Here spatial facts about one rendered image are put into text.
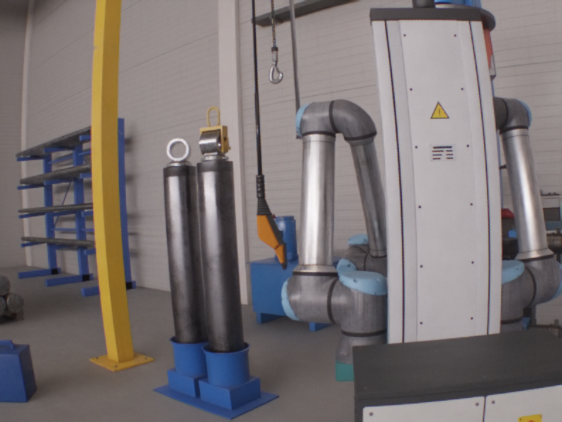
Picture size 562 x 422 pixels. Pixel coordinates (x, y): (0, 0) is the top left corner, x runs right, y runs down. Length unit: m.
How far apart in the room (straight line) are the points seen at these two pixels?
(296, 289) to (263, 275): 3.33
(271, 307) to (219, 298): 2.11
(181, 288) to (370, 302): 1.78
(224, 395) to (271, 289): 2.11
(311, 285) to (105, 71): 2.82
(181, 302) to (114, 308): 0.92
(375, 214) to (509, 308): 0.58
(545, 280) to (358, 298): 0.66
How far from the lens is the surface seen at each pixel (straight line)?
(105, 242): 3.83
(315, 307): 1.57
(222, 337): 2.92
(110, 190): 3.86
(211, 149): 2.87
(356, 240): 1.97
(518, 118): 1.80
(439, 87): 1.44
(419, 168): 1.39
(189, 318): 3.13
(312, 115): 1.69
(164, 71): 7.38
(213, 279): 2.85
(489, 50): 2.63
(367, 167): 1.68
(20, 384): 3.39
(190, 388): 3.21
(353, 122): 1.63
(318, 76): 5.45
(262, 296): 4.98
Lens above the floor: 1.23
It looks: 1 degrees down
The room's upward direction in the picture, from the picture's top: 3 degrees counter-clockwise
